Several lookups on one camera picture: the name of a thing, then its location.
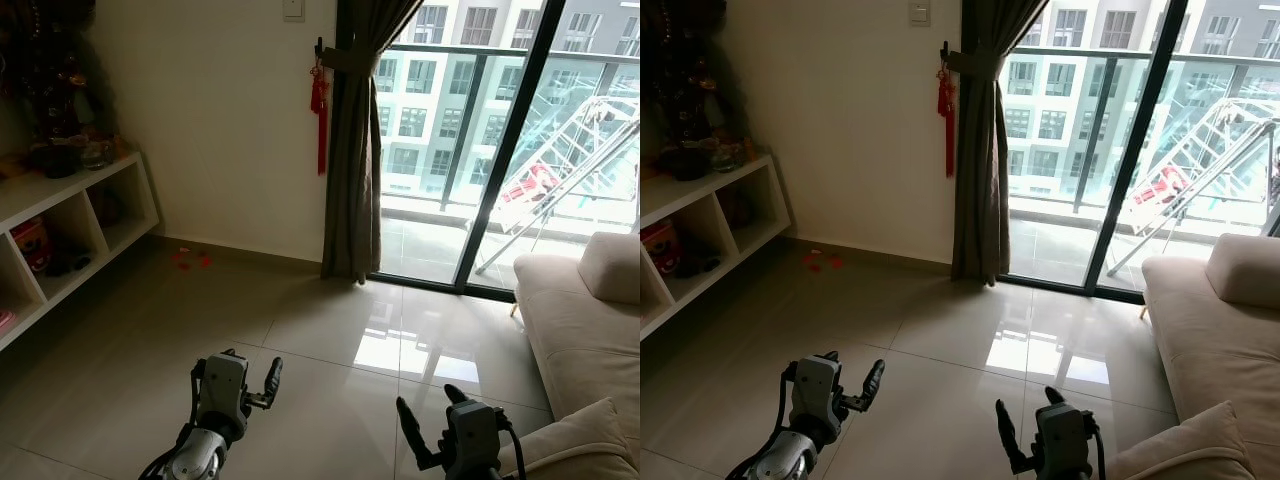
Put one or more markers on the dark decorated tree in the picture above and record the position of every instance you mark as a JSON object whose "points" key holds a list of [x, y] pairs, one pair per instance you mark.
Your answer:
{"points": [[50, 70], [685, 75]]}

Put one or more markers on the beige fabric sofa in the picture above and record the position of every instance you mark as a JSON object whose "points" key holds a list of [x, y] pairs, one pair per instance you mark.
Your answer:
{"points": [[580, 345], [1210, 350]]}

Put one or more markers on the glass jar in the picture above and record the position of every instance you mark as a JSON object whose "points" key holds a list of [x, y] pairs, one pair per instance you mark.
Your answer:
{"points": [[728, 155], [97, 152]]}

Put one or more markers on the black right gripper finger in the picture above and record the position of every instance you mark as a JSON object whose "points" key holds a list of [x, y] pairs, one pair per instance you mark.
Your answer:
{"points": [[408, 425], [1053, 397], [455, 395], [1007, 427]]}

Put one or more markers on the white cube shelf unit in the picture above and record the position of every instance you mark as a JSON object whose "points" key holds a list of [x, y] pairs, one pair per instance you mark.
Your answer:
{"points": [[60, 185], [700, 188]]}

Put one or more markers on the red box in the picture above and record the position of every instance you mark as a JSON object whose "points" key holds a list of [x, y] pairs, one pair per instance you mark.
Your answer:
{"points": [[660, 247], [32, 245]]}

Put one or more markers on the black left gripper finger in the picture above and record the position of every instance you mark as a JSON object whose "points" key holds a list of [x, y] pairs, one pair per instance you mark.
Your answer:
{"points": [[198, 382], [272, 375], [789, 375], [874, 378]]}

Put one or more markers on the beige pillow with pointed corners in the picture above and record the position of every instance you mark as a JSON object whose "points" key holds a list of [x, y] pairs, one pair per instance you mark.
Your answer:
{"points": [[585, 445], [1185, 450]]}

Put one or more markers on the beige boxy pillow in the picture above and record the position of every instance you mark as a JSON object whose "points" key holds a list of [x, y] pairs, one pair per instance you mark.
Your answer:
{"points": [[1245, 270], [612, 268]]}

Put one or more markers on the red cloth on rack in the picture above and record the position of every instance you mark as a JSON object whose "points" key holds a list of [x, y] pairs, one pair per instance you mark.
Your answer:
{"points": [[1162, 187], [530, 185]]}

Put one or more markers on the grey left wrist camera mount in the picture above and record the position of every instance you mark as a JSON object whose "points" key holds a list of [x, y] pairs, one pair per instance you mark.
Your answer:
{"points": [[224, 395], [818, 398]]}

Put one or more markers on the metal clothes drying rack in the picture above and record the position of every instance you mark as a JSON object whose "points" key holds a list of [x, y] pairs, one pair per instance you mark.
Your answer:
{"points": [[1215, 150], [590, 150]]}

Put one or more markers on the dark object in shelf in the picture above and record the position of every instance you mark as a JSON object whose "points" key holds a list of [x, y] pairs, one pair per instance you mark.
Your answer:
{"points": [[68, 260], [700, 260]]}

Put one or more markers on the black sliding door frame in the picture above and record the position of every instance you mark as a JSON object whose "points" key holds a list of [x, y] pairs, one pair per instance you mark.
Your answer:
{"points": [[1135, 145], [505, 140]]}

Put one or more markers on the red tassel ornament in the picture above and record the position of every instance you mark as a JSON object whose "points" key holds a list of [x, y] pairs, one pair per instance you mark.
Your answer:
{"points": [[320, 120], [946, 125]]}

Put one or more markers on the red paper scraps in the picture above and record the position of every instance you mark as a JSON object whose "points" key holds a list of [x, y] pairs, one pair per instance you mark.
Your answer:
{"points": [[190, 258], [822, 261]]}

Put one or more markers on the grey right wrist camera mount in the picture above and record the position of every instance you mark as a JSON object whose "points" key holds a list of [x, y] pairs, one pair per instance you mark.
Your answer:
{"points": [[472, 440], [1065, 440]]}

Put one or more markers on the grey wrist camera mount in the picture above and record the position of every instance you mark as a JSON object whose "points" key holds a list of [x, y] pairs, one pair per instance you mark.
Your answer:
{"points": [[818, 398], [224, 395], [1065, 440], [472, 440]]}

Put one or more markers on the glass balcony railing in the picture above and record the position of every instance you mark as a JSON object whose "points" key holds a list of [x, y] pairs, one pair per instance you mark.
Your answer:
{"points": [[470, 100], [1095, 110]]}

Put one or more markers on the dark grey-brown curtain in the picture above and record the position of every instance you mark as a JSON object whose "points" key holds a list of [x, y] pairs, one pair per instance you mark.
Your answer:
{"points": [[352, 180], [980, 185]]}

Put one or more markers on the curtain tieback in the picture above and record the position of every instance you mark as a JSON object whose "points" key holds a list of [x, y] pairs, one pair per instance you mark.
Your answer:
{"points": [[975, 63], [350, 60]]}

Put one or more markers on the white wall switch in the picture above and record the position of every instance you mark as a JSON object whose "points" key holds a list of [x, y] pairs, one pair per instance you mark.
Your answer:
{"points": [[294, 8], [920, 10]]}

